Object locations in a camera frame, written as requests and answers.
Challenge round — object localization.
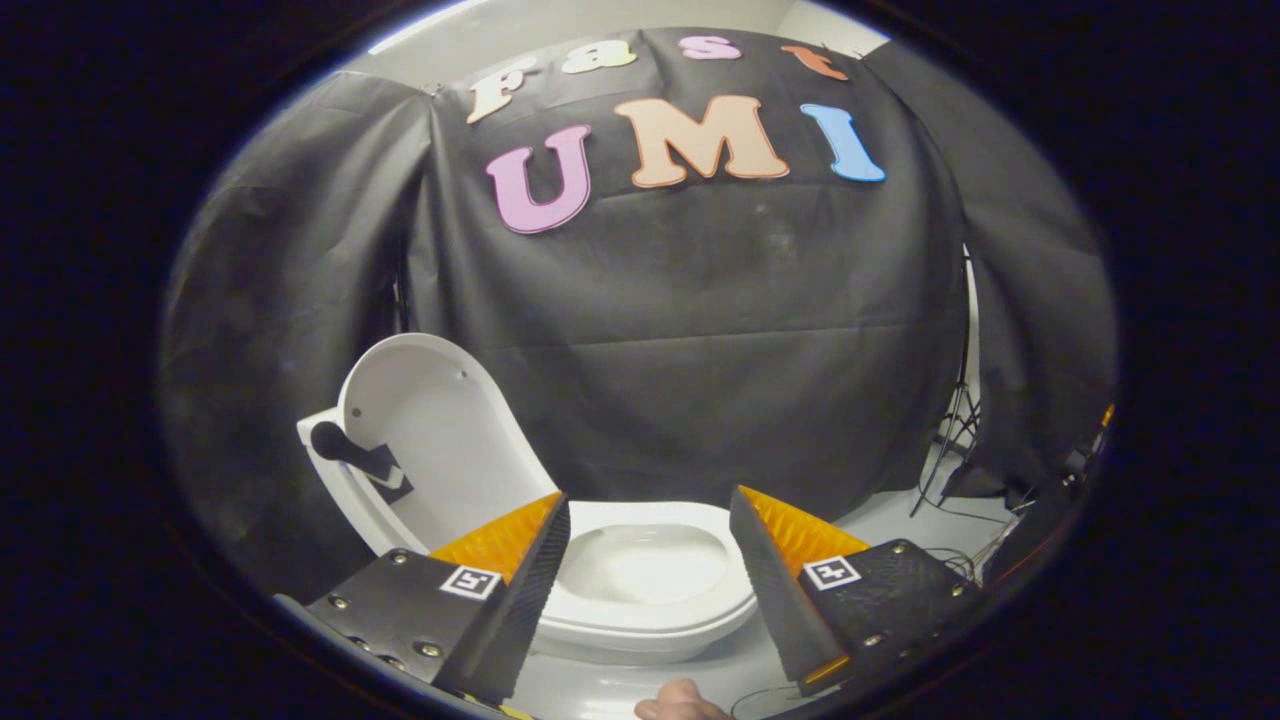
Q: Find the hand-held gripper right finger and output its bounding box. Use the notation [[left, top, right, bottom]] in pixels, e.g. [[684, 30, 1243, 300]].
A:
[[730, 486, 986, 698]]

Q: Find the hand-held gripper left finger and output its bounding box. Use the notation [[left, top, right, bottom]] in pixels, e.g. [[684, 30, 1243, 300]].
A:
[[305, 490, 571, 704]]

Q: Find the white toilet lid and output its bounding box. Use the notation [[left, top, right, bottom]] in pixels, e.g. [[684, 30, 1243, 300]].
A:
[[337, 333, 561, 551]]

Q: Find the black lid handle tab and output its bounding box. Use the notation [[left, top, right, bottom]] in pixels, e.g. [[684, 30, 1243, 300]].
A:
[[310, 420, 414, 504]]

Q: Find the white toilet with tank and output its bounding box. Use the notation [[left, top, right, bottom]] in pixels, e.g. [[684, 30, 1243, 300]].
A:
[[297, 405, 761, 666]]

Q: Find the white toilet seat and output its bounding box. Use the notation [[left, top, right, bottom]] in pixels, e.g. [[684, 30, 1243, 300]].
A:
[[545, 500, 759, 641]]

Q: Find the black backdrop cloth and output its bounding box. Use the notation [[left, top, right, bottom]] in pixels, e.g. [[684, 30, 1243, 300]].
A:
[[160, 28, 1118, 601]]

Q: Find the black light stand tripod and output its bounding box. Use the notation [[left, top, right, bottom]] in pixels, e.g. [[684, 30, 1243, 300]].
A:
[[910, 250, 986, 519]]

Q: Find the black covered table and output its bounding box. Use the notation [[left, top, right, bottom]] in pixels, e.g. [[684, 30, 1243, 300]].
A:
[[985, 470, 1093, 583]]

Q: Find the black cable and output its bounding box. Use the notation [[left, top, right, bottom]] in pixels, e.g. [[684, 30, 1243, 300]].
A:
[[918, 480, 1013, 528]]

